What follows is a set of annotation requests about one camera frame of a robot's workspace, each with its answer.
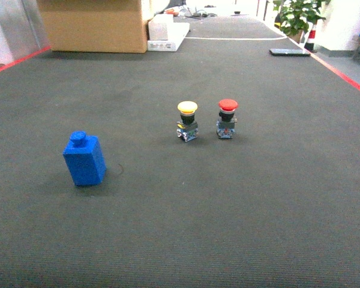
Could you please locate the red white traffic cone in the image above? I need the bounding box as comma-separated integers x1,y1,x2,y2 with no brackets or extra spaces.
304,24,317,52

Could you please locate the yellow mushroom push button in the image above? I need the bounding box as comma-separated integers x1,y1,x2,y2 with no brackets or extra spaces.
176,101,199,142

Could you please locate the white flat box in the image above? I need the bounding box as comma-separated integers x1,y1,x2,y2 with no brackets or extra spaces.
148,23,190,52

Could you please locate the small white box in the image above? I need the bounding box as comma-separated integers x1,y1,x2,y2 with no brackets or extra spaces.
148,14,174,41

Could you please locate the red mushroom push button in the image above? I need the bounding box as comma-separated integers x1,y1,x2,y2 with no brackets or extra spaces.
217,98,238,139

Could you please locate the black phone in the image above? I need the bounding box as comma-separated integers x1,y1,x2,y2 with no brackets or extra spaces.
269,48,311,56

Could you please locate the blue block part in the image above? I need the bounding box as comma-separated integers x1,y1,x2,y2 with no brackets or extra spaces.
62,131,106,186

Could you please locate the large cardboard box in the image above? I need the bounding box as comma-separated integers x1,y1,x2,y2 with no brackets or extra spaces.
37,1,154,53

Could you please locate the green potted plant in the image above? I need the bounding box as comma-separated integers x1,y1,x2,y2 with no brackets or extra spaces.
272,0,331,44

